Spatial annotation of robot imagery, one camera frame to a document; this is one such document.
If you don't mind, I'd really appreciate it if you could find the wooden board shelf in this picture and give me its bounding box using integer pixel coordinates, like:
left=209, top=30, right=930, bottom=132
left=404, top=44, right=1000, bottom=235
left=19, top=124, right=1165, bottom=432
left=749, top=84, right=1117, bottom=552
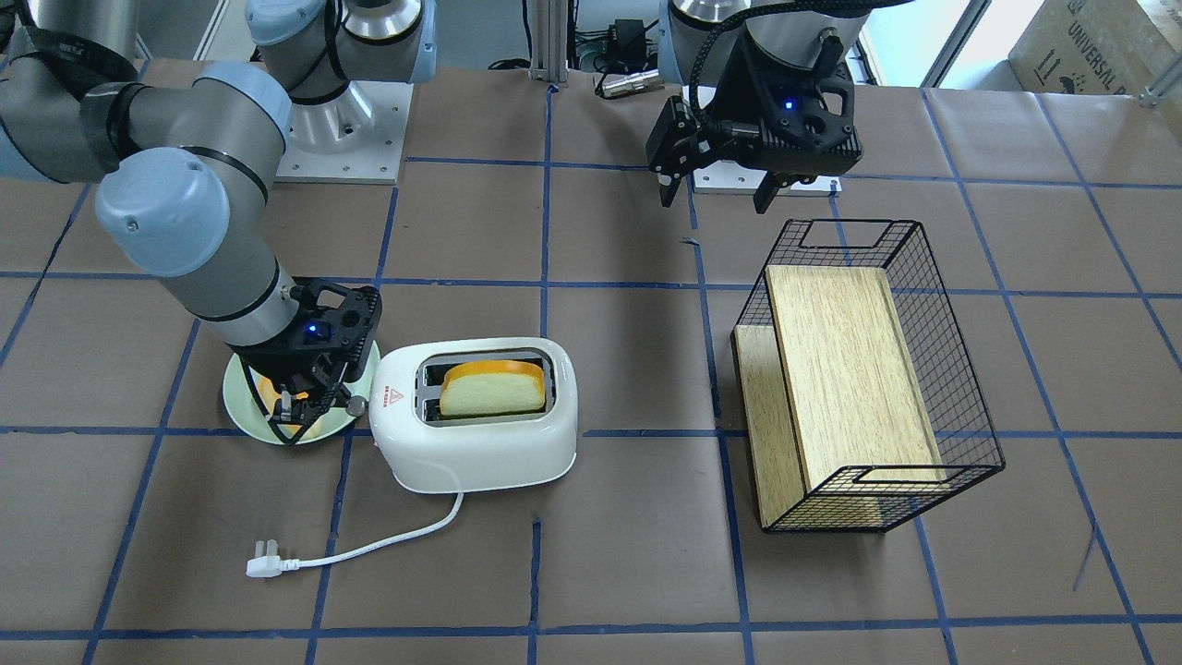
left=733, top=265, right=949, bottom=533

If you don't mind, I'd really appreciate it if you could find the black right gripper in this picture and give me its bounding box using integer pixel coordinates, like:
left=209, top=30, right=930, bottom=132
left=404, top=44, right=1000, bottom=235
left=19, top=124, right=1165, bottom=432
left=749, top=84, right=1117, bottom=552
left=232, top=344, right=357, bottom=426

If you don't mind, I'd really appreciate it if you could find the cardboard box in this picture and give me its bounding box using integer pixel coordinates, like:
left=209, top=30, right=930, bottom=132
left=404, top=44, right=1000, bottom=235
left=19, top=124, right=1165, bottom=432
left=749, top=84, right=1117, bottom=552
left=1008, top=1, right=1181, bottom=94

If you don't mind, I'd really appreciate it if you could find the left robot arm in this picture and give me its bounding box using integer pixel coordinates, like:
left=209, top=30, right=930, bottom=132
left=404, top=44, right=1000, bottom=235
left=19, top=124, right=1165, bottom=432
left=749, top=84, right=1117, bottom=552
left=645, top=1, right=881, bottom=213

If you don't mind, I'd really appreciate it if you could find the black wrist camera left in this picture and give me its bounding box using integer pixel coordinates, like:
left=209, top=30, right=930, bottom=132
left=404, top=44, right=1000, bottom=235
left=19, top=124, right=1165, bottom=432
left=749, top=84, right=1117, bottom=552
left=751, top=30, right=862, bottom=178

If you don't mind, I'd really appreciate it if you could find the white toaster power cable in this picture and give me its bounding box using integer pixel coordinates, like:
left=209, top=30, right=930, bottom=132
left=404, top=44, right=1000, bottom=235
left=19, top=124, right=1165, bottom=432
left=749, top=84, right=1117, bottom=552
left=245, top=490, right=465, bottom=580

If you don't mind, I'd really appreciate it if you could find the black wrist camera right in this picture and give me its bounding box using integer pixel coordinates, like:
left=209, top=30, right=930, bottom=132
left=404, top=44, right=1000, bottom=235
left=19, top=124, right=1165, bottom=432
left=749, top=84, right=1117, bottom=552
left=279, top=278, right=381, bottom=382

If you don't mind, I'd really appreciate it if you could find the white two-slot toaster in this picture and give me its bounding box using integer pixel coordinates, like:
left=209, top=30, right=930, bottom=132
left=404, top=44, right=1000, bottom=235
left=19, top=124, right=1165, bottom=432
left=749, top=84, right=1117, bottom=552
left=368, top=337, right=579, bottom=495

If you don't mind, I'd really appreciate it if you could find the black power adapter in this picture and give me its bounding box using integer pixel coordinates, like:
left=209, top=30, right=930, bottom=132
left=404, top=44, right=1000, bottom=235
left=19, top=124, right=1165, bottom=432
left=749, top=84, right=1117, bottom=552
left=609, top=18, right=647, bottom=60

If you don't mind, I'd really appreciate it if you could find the triangular bread on plate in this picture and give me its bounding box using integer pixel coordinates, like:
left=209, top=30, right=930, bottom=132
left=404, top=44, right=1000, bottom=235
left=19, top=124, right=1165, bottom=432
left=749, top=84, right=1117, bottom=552
left=225, top=369, right=352, bottom=446

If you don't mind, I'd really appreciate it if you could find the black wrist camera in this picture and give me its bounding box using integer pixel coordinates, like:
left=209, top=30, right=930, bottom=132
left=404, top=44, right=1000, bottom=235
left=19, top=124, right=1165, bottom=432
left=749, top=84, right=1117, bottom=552
left=279, top=278, right=381, bottom=382
left=751, top=30, right=862, bottom=178

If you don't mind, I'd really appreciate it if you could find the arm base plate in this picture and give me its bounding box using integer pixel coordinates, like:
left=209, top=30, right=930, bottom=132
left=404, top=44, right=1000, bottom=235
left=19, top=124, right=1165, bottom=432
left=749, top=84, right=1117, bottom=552
left=693, top=157, right=843, bottom=196
left=275, top=82, right=416, bottom=185

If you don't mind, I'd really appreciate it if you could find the black wire basket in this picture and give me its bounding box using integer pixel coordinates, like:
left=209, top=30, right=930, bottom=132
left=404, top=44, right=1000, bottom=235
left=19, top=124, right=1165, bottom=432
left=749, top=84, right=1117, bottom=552
left=733, top=219, right=1006, bottom=533

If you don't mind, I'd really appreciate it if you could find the bread slice in toaster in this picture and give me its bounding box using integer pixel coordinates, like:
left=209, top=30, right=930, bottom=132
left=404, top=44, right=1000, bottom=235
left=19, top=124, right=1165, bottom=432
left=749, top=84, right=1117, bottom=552
left=440, top=359, right=548, bottom=419

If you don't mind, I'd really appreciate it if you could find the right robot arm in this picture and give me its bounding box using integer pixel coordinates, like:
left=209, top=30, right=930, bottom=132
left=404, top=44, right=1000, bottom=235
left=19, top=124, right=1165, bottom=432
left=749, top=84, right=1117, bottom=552
left=4, top=1, right=377, bottom=443

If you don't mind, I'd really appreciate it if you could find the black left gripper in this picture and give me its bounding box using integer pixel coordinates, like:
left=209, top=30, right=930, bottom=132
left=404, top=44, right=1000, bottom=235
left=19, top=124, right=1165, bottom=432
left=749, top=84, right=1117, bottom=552
left=645, top=37, right=793, bottom=214

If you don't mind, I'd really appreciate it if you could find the aluminium frame post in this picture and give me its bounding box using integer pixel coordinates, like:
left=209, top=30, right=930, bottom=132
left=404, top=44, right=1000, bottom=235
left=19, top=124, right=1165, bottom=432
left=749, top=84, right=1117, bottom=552
left=526, top=1, right=573, bottom=89

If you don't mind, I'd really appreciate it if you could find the light green plate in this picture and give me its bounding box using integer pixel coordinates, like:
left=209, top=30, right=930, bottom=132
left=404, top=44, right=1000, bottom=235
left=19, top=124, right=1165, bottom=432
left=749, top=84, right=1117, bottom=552
left=222, top=340, right=381, bottom=446

